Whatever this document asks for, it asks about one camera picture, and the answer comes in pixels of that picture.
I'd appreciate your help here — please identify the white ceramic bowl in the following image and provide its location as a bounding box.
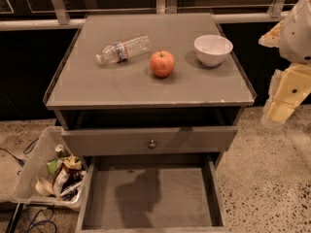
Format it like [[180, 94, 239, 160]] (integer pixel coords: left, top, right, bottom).
[[193, 35, 233, 67]]

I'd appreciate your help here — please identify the grey drawer cabinet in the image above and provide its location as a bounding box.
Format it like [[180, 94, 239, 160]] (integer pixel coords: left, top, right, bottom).
[[43, 13, 258, 233]]

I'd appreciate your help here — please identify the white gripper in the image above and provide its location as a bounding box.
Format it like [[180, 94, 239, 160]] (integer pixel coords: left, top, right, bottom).
[[259, 0, 311, 124]]

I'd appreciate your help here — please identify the grey top drawer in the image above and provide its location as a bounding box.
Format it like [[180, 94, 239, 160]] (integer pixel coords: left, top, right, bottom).
[[61, 126, 237, 156]]

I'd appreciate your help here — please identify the clear plastic water bottle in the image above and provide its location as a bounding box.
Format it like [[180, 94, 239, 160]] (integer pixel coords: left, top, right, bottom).
[[95, 35, 151, 65]]

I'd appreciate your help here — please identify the clear plastic bin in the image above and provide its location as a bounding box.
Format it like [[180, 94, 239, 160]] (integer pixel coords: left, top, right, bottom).
[[10, 126, 83, 211]]

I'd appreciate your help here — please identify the black cable on floor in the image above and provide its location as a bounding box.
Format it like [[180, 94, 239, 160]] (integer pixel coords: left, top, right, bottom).
[[0, 137, 39, 176]]

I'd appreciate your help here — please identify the open grey middle drawer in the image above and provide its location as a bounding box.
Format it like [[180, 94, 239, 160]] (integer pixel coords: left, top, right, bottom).
[[76, 153, 229, 233]]

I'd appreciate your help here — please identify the metal can in bin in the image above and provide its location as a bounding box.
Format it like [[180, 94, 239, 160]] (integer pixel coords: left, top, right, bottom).
[[54, 145, 68, 158]]

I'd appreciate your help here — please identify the red apple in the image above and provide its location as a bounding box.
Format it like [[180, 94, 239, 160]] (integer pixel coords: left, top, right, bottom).
[[150, 50, 175, 78]]

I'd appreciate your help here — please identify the white cup in bin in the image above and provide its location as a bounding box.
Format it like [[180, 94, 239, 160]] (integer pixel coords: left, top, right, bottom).
[[35, 177, 54, 197]]

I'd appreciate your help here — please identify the crumpled trash in bin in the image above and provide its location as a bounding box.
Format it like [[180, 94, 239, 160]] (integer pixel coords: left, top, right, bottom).
[[52, 155, 83, 198]]

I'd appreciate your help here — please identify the blue cable on floor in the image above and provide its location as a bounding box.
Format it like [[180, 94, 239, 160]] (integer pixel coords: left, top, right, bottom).
[[24, 206, 58, 233]]

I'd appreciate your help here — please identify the metal railing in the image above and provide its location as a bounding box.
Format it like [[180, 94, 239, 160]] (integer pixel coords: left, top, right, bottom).
[[0, 0, 298, 31]]

